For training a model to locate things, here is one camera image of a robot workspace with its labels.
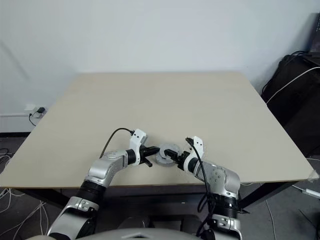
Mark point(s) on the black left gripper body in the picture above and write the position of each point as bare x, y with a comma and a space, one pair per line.
144, 152

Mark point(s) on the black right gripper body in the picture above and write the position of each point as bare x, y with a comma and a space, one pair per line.
183, 158

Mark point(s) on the round hinged motor lid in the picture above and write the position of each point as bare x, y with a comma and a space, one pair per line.
166, 146

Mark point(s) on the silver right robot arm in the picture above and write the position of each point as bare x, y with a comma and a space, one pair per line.
220, 180

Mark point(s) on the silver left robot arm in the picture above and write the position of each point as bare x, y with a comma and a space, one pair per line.
100, 170

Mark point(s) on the dark rounded shape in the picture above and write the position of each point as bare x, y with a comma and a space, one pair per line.
133, 222

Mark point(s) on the silver robot torso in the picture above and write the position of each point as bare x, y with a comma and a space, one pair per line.
155, 233

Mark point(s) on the black plug-in charger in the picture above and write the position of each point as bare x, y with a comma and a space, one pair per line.
40, 109

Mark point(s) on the white power strip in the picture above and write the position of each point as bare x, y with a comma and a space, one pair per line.
32, 110

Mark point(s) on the large black bag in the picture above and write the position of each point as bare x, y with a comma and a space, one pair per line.
297, 105

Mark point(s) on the white bar on floor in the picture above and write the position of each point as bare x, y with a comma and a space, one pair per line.
308, 191

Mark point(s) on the clear tape on table corner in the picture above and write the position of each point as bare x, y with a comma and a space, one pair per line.
314, 174

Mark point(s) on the black laptop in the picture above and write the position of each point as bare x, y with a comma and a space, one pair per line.
315, 35

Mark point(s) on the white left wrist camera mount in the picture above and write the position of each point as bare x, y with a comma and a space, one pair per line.
137, 140

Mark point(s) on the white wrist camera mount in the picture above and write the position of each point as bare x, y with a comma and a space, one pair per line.
137, 140
197, 145

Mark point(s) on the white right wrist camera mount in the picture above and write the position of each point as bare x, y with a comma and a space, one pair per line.
197, 145

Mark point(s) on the black table frame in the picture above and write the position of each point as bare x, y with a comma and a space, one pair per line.
150, 192

